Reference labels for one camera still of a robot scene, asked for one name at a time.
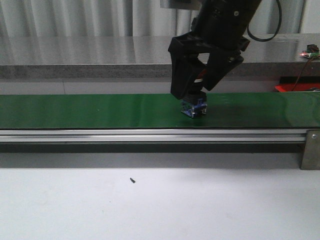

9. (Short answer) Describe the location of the grey stone shelf slab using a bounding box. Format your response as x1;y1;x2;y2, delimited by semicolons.
0;33;320;79

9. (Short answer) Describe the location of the thin brown sensor wire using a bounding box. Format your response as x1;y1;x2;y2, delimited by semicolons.
290;57;313;93

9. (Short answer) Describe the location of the aluminium conveyor frame rail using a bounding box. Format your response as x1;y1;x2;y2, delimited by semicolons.
0;129;308;143

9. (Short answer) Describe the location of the grey metal support bracket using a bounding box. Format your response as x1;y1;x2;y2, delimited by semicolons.
300;129;320;170

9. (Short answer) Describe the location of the red plastic tray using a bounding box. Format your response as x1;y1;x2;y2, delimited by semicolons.
274;83;320;93

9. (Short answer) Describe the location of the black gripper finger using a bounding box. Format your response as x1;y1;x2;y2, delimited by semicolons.
203;48;244;91
168;34;206;100

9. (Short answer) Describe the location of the small green circuit board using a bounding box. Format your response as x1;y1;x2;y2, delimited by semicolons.
299;44;320;59

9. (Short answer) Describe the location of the green conveyor belt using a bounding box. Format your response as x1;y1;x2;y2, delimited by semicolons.
0;92;320;129

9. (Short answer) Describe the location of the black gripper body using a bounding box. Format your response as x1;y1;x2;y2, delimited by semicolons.
191;0;261;54

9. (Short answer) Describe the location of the black cable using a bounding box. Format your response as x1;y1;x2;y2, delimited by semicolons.
246;0;283;42

